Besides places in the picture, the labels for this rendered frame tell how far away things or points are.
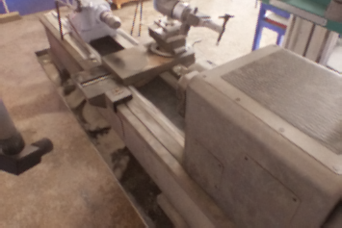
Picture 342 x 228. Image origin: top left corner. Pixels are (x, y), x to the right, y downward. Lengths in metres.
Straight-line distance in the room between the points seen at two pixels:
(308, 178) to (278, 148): 0.10
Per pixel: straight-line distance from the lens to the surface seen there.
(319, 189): 0.75
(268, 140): 0.78
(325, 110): 0.91
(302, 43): 2.18
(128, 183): 1.78
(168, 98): 1.82
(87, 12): 2.16
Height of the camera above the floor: 1.86
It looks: 39 degrees down
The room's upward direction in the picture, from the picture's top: straight up
